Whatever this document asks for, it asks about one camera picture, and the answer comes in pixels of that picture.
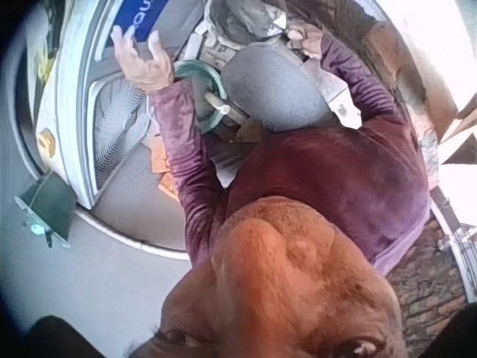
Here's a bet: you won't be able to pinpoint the person's right hand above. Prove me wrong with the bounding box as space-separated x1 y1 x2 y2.
286 28 326 61

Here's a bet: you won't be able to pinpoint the person's left hand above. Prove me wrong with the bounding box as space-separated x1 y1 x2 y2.
110 25 175 92

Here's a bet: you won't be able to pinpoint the person's legs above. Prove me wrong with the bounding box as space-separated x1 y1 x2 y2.
221 43 338 134

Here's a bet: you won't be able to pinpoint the grey cloth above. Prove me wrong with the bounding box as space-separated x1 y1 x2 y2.
206 0 288 43

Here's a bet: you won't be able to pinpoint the white cloth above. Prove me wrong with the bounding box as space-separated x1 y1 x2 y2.
301 59 363 128

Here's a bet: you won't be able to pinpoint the green plastic bucket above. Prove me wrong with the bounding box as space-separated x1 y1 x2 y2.
173 59 229 134

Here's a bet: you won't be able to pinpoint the brown cardboard piece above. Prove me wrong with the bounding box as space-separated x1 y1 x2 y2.
158 173 180 197
148 143 173 175

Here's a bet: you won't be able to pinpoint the white washing machine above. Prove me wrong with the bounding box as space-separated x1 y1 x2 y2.
35 0 209 210

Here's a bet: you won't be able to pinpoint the white metal railing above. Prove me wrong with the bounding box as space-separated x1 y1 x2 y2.
434 186 477 299

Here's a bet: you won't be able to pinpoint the dark green box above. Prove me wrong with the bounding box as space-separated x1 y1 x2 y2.
14 170 78 249

